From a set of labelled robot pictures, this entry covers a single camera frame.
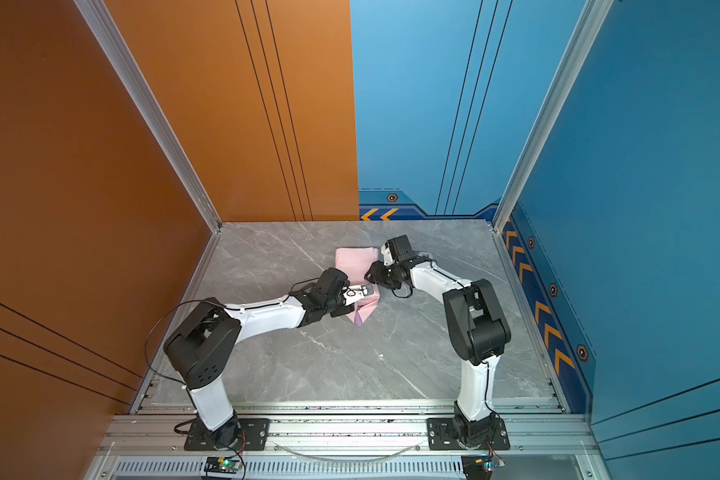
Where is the purple wrapping paper sheet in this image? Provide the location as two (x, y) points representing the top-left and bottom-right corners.
(335, 247), (380, 326)

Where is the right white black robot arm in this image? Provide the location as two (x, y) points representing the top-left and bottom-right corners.
(365, 235), (512, 451)

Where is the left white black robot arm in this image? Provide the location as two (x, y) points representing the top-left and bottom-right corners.
(163, 267), (375, 450)

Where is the left green circuit board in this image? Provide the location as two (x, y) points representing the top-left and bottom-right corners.
(203, 456), (245, 479)

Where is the green circuit board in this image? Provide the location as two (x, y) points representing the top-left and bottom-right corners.
(461, 456), (494, 480)
(203, 456), (245, 479)

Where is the right green circuit board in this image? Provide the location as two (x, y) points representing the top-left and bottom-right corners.
(461, 456), (494, 480)

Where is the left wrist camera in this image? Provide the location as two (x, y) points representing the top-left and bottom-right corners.
(343, 284), (376, 305)

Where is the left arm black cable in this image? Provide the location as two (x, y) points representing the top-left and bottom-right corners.
(143, 299), (217, 388)

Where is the aluminium front rail frame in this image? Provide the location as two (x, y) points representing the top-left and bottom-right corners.
(87, 400), (609, 479)

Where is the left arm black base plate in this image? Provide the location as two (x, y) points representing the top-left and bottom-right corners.
(184, 417), (270, 452)

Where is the clear curved cable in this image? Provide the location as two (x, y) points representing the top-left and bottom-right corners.
(272, 440), (424, 464)

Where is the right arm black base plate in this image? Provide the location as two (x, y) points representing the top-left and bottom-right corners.
(426, 417), (511, 451)

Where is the right aluminium corner post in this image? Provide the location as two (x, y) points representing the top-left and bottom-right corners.
(492, 0), (614, 233)

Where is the aluminium corner post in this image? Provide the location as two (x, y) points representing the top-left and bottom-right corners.
(492, 0), (614, 233)
(74, 0), (222, 234)

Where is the left aluminium corner post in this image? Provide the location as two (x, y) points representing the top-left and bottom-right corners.
(74, 0), (222, 234)

